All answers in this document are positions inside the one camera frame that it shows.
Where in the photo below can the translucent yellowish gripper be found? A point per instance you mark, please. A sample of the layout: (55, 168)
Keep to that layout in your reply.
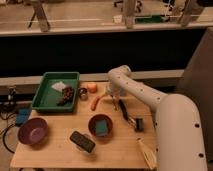
(115, 99)

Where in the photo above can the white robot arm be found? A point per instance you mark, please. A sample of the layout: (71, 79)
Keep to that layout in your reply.
(180, 142)

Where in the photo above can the orange carrot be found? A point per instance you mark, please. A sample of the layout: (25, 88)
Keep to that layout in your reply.
(95, 102)

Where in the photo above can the orange round fruit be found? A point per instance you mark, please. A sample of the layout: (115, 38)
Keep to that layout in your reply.
(92, 87)

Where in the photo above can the teal sponge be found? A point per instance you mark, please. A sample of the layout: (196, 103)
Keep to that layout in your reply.
(101, 128)

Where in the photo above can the small metal can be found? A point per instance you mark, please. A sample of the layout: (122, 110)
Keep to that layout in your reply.
(82, 92)

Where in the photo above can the wooden table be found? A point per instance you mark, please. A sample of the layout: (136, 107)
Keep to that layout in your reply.
(119, 150)

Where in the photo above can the dark red bowl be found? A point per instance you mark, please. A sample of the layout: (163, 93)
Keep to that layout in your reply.
(99, 117)

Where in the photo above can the black remote control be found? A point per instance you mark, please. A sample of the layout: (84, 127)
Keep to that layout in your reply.
(75, 136)

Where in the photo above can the white cloth in tray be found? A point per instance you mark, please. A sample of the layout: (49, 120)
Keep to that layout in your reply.
(58, 86)

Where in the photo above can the cream corn cob brush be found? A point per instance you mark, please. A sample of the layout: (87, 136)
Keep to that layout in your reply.
(148, 154)

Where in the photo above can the green plastic tray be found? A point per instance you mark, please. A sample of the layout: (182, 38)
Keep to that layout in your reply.
(46, 98)

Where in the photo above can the purple bowl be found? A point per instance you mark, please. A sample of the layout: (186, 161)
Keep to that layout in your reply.
(33, 131)

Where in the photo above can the blue box on floor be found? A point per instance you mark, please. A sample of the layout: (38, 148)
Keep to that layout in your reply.
(22, 116)

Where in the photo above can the black handled knife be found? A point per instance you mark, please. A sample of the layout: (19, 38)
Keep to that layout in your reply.
(123, 109)

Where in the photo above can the black handled brush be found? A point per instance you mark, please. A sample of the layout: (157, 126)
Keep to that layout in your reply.
(137, 123)

